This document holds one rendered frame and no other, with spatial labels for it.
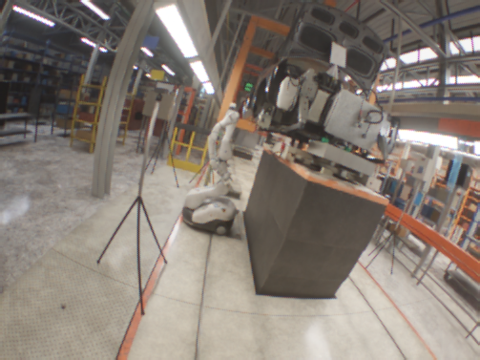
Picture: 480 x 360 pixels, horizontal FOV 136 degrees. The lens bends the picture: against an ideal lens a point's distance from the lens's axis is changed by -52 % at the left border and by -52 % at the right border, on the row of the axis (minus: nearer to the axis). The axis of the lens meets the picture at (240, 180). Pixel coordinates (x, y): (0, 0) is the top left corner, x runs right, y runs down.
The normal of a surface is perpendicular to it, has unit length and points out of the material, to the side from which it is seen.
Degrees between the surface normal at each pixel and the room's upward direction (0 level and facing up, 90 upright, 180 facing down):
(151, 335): 0
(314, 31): 117
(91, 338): 0
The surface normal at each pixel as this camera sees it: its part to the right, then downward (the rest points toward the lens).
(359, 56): -0.13, 0.64
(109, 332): 0.29, -0.93
